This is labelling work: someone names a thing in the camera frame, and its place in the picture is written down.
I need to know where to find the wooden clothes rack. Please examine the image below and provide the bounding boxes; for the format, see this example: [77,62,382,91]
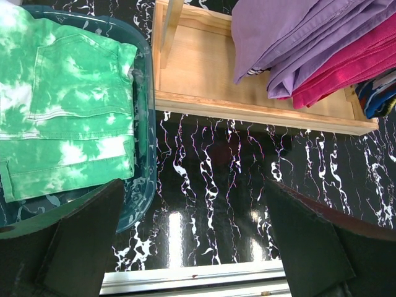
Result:
[152,1,379,136]

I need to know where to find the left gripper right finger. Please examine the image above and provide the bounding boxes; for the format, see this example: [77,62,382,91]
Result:
[265,180,395,296]

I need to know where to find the pink folded trousers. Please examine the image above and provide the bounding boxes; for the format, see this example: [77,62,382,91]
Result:
[280,15,395,109]

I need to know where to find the green white trousers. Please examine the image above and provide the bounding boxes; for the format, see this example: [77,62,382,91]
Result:
[1,2,137,202]

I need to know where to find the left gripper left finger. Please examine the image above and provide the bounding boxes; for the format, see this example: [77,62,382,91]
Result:
[1,179,124,296]

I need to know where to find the transparent blue plastic bin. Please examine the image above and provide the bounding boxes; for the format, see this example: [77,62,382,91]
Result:
[1,4,156,232]

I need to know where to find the lilac folded trousers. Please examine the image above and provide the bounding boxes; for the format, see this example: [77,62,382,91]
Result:
[231,0,395,98]

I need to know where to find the blue patterned trousers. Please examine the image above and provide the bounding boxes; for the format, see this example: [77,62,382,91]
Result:
[354,68,395,119]

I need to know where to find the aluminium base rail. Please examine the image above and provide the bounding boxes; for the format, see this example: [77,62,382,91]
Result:
[100,264,291,296]

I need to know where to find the black marble pattern mat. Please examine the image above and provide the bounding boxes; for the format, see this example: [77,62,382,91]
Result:
[0,0,396,275]

